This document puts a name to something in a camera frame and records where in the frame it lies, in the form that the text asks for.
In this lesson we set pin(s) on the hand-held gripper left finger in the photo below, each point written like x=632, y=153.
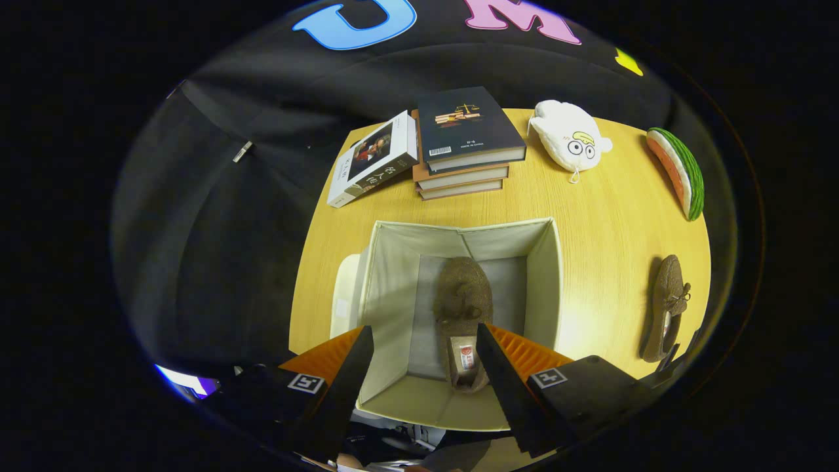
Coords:
x=341, y=400

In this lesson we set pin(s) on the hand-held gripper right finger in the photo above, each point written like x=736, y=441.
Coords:
x=505, y=393

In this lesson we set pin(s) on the brown fuzzy shoe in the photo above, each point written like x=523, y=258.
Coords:
x=462, y=295
x=668, y=288

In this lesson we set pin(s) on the beige fabric storage box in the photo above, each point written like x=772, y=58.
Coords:
x=393, y=295

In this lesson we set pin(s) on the lit computer screen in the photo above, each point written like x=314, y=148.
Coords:
x=190, y=382

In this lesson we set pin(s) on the white book with portrait cover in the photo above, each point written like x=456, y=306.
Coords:
x=370, y=157

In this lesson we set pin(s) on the white plush toy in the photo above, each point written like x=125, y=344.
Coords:
x=564, y=134

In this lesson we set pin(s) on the silver clip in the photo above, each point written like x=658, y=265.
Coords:
x=242, y=151

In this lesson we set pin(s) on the dark book with scales print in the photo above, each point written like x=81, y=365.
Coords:
x=465, y=124

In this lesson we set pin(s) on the watermelon slice plush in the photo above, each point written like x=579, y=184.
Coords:
x=688, y=174

